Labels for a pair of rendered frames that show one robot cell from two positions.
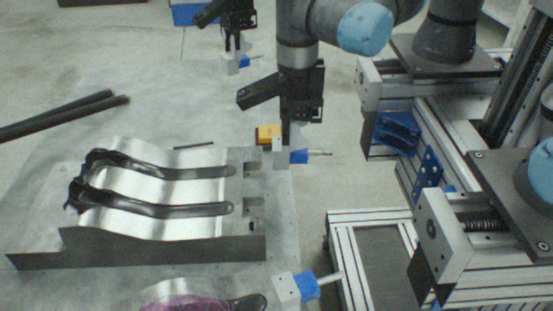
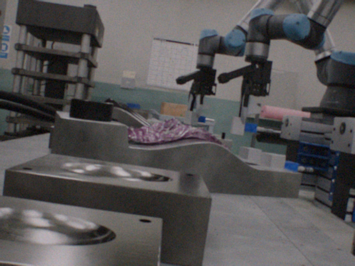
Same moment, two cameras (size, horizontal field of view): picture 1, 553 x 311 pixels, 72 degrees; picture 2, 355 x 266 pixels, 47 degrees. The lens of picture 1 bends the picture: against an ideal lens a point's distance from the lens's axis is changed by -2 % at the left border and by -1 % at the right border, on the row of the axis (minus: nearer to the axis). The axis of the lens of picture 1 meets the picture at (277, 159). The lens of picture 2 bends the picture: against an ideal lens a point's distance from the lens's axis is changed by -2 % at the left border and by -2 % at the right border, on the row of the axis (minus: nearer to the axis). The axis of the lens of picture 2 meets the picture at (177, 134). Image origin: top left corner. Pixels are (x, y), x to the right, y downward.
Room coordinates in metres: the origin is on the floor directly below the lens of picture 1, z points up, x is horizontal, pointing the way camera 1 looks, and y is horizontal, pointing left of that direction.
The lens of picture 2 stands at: (-0.71, 0.15, 0.95)
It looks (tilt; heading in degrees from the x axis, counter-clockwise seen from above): 3 degrees down; 1
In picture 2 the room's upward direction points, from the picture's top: 8 degrees clockwise
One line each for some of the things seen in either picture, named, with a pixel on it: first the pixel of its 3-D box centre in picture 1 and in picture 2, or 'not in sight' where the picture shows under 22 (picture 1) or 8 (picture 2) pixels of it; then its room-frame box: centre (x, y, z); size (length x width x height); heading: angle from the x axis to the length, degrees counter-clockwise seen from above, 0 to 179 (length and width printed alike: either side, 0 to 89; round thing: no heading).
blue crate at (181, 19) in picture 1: (204, 6); not in sight; (3.77, 0.71, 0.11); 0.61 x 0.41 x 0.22; 98
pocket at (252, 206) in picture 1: (253, 212); not in sight; (0.51, 0.05, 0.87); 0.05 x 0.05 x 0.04; 3
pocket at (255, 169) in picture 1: (253, 175); not in sight; (0.62, 0.05, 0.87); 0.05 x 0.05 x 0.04; 3
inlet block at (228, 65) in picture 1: (244, 60); (201, 119); (1.06, 0.10, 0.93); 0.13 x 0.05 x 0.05; 121
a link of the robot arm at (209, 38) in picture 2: not in sight; (208, 43); (1.05, 0.11, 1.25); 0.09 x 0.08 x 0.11; 89
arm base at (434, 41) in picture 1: (447, 31); (341, 97); (0.90, -0.42, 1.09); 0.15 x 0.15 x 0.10
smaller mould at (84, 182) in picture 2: not in sight; (113, 202); (-0.25, 0.22, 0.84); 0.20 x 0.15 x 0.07; 93
